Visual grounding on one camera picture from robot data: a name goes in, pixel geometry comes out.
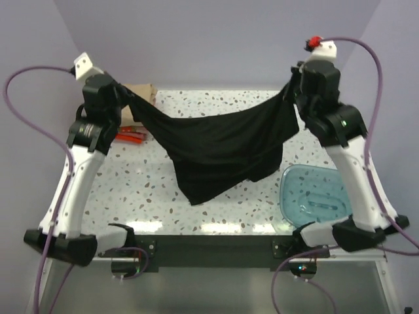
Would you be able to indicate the folded beige t shirt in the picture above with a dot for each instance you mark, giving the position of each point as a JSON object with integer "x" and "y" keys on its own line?
{"x": 145, "y": 97}

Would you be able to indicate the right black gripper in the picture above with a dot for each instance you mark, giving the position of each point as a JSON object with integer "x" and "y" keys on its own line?
{"x": 297, "y": 69}

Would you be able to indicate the folded red orange t shirt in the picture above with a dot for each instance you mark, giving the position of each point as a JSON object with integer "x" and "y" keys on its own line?
{"x": 132, "y": 134}

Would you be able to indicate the folded pink t shirt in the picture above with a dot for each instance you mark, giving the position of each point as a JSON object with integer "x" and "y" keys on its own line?
{"x": 146, "y": 135}

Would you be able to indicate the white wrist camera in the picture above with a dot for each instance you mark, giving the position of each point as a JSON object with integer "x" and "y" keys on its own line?
{"x": 84, "y": 68}
{"x": 321, "y": 50}

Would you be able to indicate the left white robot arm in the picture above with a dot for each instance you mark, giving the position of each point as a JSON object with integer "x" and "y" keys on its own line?
{"x": 59, "y": 235}

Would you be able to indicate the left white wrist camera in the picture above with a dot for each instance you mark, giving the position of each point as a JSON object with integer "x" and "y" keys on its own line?
{"x": 84, "y": 68}

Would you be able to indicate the blue transparent plastic bin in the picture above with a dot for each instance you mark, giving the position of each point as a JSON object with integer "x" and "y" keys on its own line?
{"x": 313, "y": 194}

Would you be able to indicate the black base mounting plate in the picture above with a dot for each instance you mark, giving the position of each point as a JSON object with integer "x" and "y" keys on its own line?
{"x": 216, "y": 251}

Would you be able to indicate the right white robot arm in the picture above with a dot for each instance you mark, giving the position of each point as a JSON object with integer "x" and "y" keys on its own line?
{"x": 341, "y": 131}

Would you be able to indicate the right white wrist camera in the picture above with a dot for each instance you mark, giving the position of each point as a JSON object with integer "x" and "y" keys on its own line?
{"x": 321, "y": 50}

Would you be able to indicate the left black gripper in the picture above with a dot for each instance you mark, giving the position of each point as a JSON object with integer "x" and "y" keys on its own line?
{"x": 119, "y": 87}

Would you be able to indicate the black t shirt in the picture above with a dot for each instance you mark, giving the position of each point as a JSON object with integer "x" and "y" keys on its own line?
{"x": 212, "y": 154}

